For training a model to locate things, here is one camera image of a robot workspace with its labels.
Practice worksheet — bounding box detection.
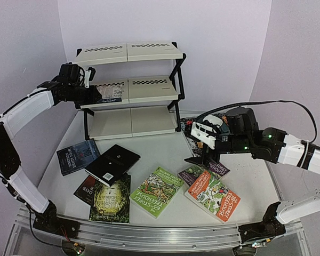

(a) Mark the patterned fabric placemat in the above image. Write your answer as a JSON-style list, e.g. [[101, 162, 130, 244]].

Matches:
[[180, 113, 229, 157]]

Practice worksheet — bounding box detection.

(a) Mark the orange 78-Storey Treehouse book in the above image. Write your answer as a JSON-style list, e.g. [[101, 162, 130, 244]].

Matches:
[[185, 171, 241, 223]]

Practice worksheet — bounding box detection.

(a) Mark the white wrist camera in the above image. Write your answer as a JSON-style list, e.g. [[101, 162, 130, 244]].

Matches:
[[190, 115, 223, 149], [84, 67, 96, 89]]

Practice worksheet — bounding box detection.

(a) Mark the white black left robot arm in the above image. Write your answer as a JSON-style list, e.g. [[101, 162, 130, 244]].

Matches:
[[0, 63, 102, 233]]

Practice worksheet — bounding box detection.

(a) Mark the floral Little Women book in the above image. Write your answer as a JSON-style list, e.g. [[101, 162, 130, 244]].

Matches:
[[97, 84, 122, 103]]

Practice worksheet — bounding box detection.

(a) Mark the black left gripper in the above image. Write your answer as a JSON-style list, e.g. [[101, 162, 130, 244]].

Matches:
[[65, 84, 103, 105]]

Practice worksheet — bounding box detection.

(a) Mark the purple 117-Storey Treehouse book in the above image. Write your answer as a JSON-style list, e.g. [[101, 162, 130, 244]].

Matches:
[[178, 163, 230, 187]]

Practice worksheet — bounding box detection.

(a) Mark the green Alice in Wonderland book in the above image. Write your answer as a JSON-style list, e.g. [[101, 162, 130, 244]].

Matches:
[[89, 174, 131, 224]]

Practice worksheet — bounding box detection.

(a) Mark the black Moon and Sixpence book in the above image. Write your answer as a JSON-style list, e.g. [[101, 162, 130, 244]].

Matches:
[[85, 144, 141, 187]]

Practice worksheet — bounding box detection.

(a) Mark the dark blue Nineteen Eighty-Four book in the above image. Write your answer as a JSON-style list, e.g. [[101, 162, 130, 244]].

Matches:
[[57, 139, 100, 176]]

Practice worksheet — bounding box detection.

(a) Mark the dark red black book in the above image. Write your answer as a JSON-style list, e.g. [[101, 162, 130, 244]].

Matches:
[[74, 175, 96, 205]]

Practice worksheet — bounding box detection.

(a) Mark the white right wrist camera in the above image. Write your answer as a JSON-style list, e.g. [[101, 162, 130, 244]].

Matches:
[[190, 115, 223, 149]]

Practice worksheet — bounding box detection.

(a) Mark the green 65-Storey Treehouse book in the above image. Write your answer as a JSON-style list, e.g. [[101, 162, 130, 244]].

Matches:
[[130, 166, 184, 219]]

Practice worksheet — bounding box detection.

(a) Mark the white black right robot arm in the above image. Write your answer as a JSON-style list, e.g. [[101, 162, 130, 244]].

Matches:
[[186, 103, 320, 244]]

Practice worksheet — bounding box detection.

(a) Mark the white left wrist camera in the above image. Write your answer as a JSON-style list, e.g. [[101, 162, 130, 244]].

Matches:
[[84, 67, 96, 89]]

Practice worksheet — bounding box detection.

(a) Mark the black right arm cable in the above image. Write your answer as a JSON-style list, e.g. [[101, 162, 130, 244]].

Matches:
[[196, 100, 318, 145]]

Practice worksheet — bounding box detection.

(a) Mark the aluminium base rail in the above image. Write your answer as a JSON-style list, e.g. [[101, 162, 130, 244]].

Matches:
[[2, 207, 310, 256]]

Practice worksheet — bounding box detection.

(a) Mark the beige three-tier shelf rack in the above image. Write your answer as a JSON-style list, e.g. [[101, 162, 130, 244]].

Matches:
[[75, 41, 187, 140]]

